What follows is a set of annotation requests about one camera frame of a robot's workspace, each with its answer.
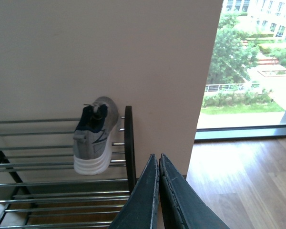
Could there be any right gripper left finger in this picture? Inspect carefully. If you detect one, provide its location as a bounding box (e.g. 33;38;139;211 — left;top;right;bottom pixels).
109;154;159;229

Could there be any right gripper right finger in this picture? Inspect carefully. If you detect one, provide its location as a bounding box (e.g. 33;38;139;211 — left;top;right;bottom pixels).
159;154;229;229

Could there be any grey sneaker with blue lining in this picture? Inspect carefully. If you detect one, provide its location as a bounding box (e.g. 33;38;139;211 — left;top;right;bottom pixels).
73;96;119;176

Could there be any black metal shoe rack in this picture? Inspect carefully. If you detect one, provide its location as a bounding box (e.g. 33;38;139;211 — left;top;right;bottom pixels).
0;106;136;229

